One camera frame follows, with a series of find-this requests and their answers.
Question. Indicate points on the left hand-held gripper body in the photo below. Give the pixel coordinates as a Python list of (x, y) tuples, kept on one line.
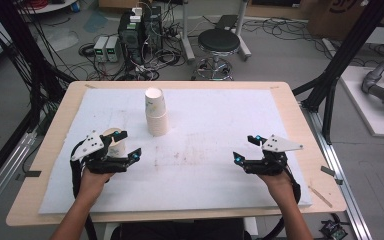
[(88, 146)]

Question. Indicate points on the white table leg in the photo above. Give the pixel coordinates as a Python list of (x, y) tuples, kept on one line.
[(251, 226)]

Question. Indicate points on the black round stool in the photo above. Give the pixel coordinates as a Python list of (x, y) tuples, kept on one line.
[(218, 40)]

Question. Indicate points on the grey power supply unit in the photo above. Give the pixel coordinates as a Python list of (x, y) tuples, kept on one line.
[(112, 49), (100, 49)]

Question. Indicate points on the teal sheet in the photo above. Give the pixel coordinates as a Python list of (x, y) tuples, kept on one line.
[(95, 22)]

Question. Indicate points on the person's dark clothing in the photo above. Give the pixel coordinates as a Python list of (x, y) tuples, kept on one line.
[(180, 231)]

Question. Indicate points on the green circuit board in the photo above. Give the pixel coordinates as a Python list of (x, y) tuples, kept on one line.
[(335, 230)]

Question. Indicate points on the thin wooden stick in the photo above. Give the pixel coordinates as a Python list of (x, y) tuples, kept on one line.
[(321, 197)]

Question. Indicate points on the white foam mat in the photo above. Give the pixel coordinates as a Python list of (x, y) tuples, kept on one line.
[(206, 140)]

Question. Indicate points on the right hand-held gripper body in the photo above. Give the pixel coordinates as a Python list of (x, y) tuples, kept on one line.
[(280, 144)]

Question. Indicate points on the black flat pad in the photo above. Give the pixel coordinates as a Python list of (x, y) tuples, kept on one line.
[(226, 22)]

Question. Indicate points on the aluminium rail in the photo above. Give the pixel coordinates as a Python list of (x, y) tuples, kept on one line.
[(3, 180), (343, 186)]

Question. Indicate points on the blue tape roll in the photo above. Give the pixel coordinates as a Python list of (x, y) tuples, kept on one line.
[(75, 6)]

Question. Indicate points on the black frame post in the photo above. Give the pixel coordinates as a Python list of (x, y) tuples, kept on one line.
[(343, 56), (23, 50)]

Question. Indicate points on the white stand leg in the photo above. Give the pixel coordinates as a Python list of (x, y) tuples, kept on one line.
[(242, 36), (187, 40)]

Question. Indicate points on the cardboard box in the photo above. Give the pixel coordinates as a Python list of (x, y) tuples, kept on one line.
[(333, 16)]

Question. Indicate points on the white board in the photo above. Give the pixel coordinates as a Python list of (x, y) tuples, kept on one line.
[(363, 110)]

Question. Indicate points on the person's left hand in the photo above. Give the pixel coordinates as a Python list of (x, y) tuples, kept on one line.
[(93, 186)]

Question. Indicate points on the stack of white paper cups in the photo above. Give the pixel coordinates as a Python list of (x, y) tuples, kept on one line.
[(157, 120)]

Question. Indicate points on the person's right hand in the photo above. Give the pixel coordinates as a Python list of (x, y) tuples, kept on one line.
[(280, 186)]

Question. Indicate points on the black computer tower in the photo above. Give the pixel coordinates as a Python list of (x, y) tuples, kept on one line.
[(131, 40)]

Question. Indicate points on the white power adapter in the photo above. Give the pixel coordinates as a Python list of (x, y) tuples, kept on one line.
[(136, 14)]

